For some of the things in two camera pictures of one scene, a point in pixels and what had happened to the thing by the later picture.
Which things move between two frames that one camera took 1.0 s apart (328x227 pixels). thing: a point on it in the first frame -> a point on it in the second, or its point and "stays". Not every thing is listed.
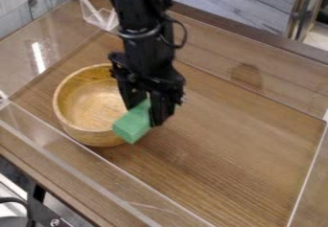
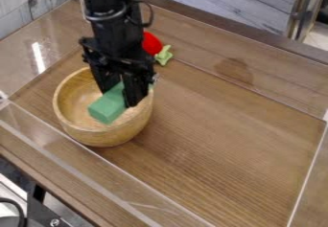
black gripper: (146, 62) -> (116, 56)
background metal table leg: (307, 9) stays
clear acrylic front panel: (59, 184) stays
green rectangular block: (134, 122) -> (110, 104)
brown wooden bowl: (87, 104) stays
